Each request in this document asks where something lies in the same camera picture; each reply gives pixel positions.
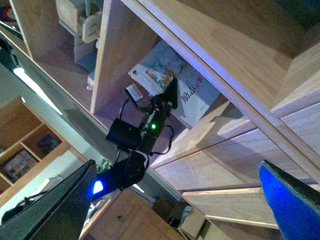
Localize light wooden shelf cabinet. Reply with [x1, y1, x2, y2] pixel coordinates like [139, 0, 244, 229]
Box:
[11, 0, 320, 240]

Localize colourful illustrated book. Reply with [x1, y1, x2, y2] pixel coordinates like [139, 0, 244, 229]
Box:
[128, 64, 173, 96]

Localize background wooden bookcase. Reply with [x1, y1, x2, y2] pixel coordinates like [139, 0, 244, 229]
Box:
[0, 96, 86, 206]

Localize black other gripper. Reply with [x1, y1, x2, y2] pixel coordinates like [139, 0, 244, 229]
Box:
[136, 78, 178, 154]

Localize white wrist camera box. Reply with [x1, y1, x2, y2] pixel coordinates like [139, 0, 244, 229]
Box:
[125, 83, 143, 102]

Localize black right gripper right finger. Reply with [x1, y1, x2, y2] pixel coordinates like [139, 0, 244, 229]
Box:
[258, 160, 320, 240]

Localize background wooden drawer cabinet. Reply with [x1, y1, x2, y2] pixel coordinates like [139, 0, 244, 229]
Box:
[79, 189, 183, 240]

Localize white book with characters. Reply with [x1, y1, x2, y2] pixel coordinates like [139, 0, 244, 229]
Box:
[172, 71, 220, 129]

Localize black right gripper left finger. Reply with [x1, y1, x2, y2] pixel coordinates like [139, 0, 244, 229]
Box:
[0, 160, 97, 240]

